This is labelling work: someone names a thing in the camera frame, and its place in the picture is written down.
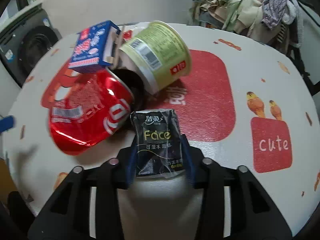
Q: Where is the green instant noodle cup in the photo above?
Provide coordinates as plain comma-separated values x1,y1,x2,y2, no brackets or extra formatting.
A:
120,21,192,94

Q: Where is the crushed red soda can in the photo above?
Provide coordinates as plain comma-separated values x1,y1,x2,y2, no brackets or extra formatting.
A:
49,69,144,155

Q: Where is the black washing machine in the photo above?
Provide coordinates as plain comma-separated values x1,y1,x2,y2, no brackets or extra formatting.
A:
1,4,61,87

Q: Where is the cartoon print bed sheet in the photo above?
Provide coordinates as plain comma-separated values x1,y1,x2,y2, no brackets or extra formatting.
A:
3,21,319,239

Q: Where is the pile of clothes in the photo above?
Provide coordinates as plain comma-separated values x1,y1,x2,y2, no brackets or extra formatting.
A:
189,0,303,53

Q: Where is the blue milk carton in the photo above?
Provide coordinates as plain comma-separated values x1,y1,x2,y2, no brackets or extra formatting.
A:
68,21,120,74

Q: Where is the black tissue pack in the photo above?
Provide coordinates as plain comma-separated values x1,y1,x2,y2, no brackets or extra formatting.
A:
130,109,184,179

